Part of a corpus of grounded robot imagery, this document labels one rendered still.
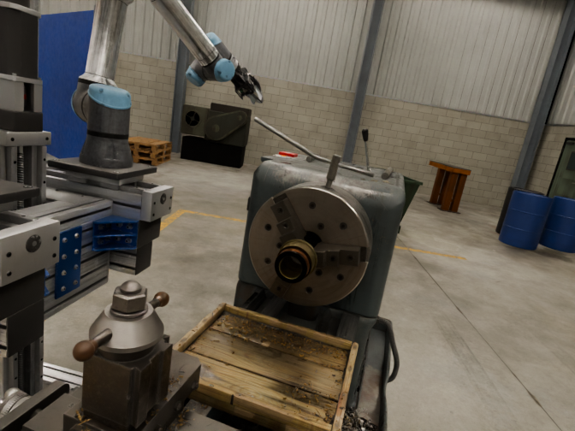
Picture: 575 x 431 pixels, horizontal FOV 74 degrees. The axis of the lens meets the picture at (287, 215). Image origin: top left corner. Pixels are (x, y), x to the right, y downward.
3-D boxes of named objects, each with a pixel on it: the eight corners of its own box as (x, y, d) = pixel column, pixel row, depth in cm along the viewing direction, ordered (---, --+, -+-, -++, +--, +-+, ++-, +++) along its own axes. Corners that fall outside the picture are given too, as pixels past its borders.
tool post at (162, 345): (123, 377, 51) (128, 309, 49) (172, 395, 49) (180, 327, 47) (79, 415, 44) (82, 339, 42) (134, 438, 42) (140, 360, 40)
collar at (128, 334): (121, 309, 49) (123, 287, 48) (176, 327, 47) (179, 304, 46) (71, 339, 41) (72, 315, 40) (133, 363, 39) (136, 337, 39)
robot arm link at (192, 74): (194, 73, 136) (211, 50, 138) (180, 73, 144) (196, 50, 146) (209, 89, 142) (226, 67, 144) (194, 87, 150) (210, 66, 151)
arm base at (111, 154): (67, 161, 113) (68, 126, 111) (100, 157, 128) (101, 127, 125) (114, 170, 111) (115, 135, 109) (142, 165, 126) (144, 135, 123)
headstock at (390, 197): (282, 235, 179) (297, 152, 170) (385, 261, 168) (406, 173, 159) (228, 279, 123) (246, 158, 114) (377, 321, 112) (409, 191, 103)
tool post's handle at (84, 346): (100, 339, 41) (101, 323, 41) (115, 345, 41) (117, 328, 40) (67, 362, 37) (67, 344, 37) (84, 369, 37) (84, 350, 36)
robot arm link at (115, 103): (93, 132, 109) (95, 82, 106) (80, 126, 118) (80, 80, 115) (135, 136, 117) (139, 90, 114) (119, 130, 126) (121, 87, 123)
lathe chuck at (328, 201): (248, 269, 113) (276, 168, 105) (350, 310, 107) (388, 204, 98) (235, 280, 105) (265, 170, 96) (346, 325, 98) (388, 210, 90)
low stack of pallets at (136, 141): (136, 154, 922) (137, 136, 912) (171, 160, 927) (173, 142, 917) (114, 159, 801) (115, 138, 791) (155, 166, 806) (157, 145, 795)
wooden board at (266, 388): (220, 315, 101) (222, 301, 100) (355, 357, 92) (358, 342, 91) (149, 383, 72) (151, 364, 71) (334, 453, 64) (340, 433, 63)
